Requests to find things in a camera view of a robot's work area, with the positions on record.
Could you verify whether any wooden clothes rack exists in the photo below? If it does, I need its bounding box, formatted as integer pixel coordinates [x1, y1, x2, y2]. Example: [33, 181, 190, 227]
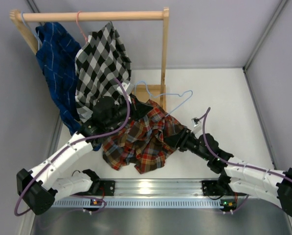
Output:
[9, 7, 170, 111]

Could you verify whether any light blue hanger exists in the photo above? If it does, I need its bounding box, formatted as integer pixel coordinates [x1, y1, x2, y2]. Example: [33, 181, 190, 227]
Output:
[21, 12, 42, 50]
[132, 81, 193, 116]

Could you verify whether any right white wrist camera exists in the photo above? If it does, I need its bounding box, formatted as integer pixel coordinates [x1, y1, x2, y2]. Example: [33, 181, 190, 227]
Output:
[191, 117, 204, 134]

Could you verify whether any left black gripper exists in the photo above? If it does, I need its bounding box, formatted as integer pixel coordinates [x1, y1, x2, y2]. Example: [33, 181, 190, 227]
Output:
[105, 93, 153, 128]

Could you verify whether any red orange plaid shirt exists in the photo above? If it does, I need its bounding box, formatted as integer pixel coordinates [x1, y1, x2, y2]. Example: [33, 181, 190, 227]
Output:
[102, 99, 184, 174]

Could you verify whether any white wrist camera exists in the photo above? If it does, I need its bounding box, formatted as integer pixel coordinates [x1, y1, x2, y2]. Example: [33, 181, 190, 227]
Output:
[116, 81, 134, 103]
[191, 117, 204, 134]

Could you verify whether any perforated cable duct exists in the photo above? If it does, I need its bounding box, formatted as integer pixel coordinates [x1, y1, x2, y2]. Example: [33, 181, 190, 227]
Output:
[52, 197, 225, 209]

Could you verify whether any blue plaid shirt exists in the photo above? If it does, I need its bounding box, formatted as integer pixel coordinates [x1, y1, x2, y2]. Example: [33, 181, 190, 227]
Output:
[35, 22, 102, 152]

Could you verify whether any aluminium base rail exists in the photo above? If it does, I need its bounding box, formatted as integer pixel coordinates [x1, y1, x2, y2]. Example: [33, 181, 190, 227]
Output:
[55, 178, 234, 197]

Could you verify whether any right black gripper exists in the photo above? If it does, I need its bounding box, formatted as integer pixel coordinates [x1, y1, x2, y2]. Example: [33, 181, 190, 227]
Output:
[163, 127, 210, 161]

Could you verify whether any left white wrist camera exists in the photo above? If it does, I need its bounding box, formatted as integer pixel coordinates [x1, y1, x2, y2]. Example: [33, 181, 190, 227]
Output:
[116, 81, 134, 103]

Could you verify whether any pink hanger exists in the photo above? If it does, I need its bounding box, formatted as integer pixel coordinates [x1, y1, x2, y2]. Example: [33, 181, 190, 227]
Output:
[76, 11, 88, 43]

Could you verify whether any black white checkered shirt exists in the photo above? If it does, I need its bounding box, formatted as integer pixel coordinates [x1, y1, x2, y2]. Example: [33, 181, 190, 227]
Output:
[75, 22, 132, 123]

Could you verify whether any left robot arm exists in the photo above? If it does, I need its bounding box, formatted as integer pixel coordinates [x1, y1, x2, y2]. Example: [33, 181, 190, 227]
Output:
[16, 95, 152, 215]

